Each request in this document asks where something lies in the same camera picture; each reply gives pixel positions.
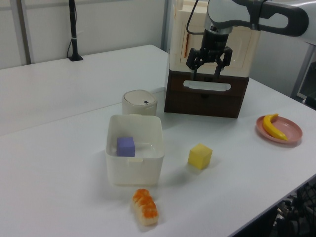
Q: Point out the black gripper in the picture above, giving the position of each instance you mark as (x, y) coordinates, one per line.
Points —
(213, 44)

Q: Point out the yellow cube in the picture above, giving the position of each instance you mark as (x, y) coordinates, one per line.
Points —
(199, 156)

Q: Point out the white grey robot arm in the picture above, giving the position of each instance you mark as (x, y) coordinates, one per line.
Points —
(227, 10)

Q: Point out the cream plastic storage box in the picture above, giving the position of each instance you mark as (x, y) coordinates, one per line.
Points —
(244, 49)

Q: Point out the purple cube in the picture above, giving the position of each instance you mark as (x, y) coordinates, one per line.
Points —
(126, 146)

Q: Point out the white open plastic box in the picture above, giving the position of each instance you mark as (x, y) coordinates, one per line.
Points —
(134, 172)

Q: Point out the dark brown drawer cabinet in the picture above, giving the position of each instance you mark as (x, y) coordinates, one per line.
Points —
(202, 103)

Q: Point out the small beige lidded bin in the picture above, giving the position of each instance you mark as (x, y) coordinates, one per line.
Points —
(139, 98)

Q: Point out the yellow banana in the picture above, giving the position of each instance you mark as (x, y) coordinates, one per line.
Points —
(267, 126)

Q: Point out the pink plate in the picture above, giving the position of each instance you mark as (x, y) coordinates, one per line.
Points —
(290, 128)

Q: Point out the toy salmon roe sushi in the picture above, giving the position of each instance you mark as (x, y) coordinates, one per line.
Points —
(145, 209)

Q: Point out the black mesh chair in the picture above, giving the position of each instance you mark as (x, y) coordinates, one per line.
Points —
(303, 202)

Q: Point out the grey metal frame post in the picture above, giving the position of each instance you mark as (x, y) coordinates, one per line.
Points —
(300, 71)

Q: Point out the black camera stand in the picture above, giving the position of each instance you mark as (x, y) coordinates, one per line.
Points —
(73, 29)

